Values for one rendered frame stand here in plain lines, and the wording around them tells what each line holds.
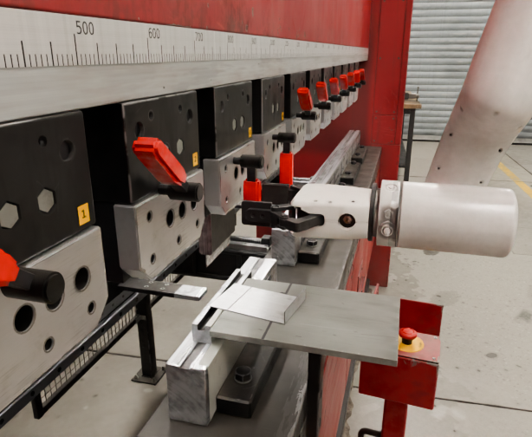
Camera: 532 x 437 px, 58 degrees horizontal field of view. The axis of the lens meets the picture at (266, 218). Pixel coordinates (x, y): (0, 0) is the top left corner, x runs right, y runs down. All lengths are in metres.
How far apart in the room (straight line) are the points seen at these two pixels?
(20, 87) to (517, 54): 0.49
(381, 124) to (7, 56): 2.59
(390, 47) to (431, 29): 5.57
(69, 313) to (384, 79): 2.55
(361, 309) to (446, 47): 7.70
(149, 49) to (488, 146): 0.44
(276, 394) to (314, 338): 0.14
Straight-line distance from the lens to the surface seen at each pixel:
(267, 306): 0.77
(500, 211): 0.61
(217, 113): 0.60
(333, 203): 0.59
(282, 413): 0.77
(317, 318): 0.75
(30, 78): 0.34
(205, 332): 0.74
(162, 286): 0.84
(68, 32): 0.37
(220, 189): 0.61
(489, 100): 0.61
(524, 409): 2.37
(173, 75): 0.50
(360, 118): 2.83
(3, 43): 0.32
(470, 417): 2.24
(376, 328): 0.74
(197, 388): 0.72
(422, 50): 8.34
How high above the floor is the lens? 1.38
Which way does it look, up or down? 19 degrees down
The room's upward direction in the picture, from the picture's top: straight up
